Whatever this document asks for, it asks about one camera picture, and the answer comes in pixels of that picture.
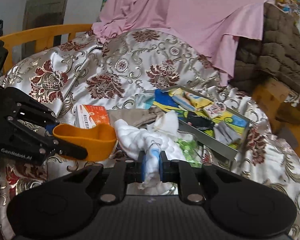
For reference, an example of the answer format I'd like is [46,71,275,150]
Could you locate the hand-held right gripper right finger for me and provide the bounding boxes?
[159,151,243,204]

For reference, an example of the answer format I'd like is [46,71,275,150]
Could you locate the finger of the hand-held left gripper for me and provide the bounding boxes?
[4,87,60,135]
[12,132,88,161]

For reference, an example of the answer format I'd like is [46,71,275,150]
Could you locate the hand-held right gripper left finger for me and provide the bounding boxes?
[55,151,147,204]

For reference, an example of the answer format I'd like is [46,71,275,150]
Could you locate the orange cup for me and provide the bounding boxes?
[52,123,117,162]

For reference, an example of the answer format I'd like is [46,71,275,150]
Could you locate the white quilted cloth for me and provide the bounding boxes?
[114,110,188,189]

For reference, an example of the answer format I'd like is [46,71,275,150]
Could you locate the grey box with colourful picture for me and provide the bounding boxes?
[154,85,250,160]

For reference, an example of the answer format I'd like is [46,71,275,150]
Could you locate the black sock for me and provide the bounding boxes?
[187,112,214,132]

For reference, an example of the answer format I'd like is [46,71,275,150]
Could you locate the white blue tissue pack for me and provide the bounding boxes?
[134,94,155,109]

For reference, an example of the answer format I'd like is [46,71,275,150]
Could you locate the grey sock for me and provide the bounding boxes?
[213,121,240,145]

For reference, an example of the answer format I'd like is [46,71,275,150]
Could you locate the striped sock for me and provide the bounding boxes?
[169,90,214,112]

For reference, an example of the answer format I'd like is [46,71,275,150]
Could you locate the green patterned plastic bag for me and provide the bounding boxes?
[175,137,203,168]

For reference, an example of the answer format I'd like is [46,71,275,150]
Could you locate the white orange medicine box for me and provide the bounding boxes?
[76,104,110,128]

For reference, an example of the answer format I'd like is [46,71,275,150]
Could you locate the khaki cloth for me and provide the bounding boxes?
[107,109,164,130]

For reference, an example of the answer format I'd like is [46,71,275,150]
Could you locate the small floral print pouch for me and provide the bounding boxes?
[202,101,227,119]

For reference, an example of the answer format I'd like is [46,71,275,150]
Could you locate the floral satin blanket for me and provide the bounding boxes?
[0,29,300,240]

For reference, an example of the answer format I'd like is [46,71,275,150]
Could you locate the brown door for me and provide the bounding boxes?
[22,0,69,53]

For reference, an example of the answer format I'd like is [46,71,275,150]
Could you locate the olive cloth white print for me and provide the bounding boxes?
[275,100,300,128]

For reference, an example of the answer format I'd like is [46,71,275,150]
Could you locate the pink bed sheet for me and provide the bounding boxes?
[92,0,278,87]

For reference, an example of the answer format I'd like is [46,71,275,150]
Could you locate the brown quilted jacket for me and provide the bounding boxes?
[230,2,300,93]

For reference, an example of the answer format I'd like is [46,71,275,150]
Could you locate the wooden slatted bed rail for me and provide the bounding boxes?
[0,24,94,73]

